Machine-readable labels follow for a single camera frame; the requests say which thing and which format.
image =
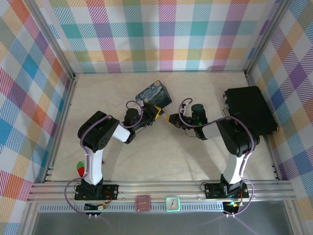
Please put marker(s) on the starry night print tin box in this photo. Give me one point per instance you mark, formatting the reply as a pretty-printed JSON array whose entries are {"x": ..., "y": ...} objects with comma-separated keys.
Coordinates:
[{"x": 154, "y": 94}]

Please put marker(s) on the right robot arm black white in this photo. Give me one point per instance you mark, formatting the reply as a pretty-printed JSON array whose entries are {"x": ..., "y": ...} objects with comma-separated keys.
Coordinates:
[{"x": 234, "y": 137}]

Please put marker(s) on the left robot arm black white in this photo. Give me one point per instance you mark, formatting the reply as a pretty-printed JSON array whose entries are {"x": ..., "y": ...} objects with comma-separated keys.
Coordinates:
[{"x": 97, "y": 132}]

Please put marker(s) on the black hard case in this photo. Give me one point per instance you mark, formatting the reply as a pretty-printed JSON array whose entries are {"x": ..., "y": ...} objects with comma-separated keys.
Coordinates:
[{"x": 252, "y": 110}]

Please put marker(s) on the red green oval toy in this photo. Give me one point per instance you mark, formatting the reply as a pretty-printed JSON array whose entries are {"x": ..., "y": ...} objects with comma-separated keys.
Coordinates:
[{"x": 80, "y": 169}]

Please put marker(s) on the pink square coaster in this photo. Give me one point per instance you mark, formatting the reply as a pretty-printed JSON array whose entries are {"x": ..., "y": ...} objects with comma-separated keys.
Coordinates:
[{"x": 142, "y": 203}]

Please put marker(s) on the small mint green clock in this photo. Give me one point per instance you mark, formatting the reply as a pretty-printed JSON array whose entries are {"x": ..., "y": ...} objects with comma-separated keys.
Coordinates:
[{"x": 173, "y": 204}]

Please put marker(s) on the small black controller board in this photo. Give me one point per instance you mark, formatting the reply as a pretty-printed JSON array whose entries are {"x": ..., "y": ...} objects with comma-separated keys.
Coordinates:
[
  {"x": 232, "y": 206},
  {"x": 94, "y": 207}
]

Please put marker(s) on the grey metal panel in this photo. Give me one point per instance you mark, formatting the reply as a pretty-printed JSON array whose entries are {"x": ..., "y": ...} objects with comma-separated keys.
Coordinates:
[{"x": 159, "y": 225}]

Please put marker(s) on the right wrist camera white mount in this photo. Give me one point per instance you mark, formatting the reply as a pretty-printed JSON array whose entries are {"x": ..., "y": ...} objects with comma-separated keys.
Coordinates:
[{"x": 186, "y": 106}]

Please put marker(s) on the wide aluminium extrusion rail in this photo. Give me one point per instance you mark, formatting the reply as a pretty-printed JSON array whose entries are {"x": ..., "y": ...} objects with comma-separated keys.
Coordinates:
[{"x": 159, "y": 189}]

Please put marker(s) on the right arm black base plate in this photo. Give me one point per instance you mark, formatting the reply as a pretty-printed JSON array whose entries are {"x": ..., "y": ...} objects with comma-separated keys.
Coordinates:
[{"x": 212, "y": 191}]

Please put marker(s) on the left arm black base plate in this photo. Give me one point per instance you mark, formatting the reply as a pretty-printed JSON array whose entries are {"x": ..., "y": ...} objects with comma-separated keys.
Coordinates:
[{"x": 112, "y": 191}]

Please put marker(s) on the aluminium frame post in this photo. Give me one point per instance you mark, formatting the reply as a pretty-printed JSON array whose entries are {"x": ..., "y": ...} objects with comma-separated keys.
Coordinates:
[
  {"x": 269, "y": 31},
  {"x": 49, "y": 36}
]

